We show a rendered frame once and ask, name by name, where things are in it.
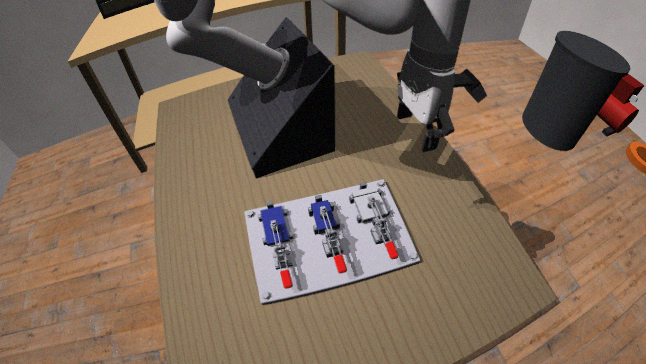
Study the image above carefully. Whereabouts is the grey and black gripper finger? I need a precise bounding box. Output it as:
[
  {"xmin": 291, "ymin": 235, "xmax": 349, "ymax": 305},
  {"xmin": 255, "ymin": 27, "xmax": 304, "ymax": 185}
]
[
  {"xmin": 397, "ymin": 72, "xmax": 412, "ymax": 119},
  {"xmin": 421, "ymin": 104, "xmax": 454, "ymax": 152}
]

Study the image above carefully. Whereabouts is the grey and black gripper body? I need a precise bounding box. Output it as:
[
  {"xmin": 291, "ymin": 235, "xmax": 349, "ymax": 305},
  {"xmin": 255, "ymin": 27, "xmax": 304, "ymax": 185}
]
[{"xmin": 397, "ymin": 49, "xmax": 455, "ymax": 125}]

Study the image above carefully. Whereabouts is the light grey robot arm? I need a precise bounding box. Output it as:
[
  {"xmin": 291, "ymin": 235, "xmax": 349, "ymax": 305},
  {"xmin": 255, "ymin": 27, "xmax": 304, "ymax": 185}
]
[{"xmin": 154, "ymin": 0, "xmax": 487, "ymax": 103}]

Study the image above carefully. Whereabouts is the blue rectangular block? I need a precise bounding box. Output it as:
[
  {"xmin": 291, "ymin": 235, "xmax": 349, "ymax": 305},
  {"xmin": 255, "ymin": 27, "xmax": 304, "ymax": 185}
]
[
  {"xmin": 311, "ymin": 200, "xmax": 337, "ymax": 234},
  {"xmin": 260, "ymin": 206, "xmax": 290, "ymax": 246}
]

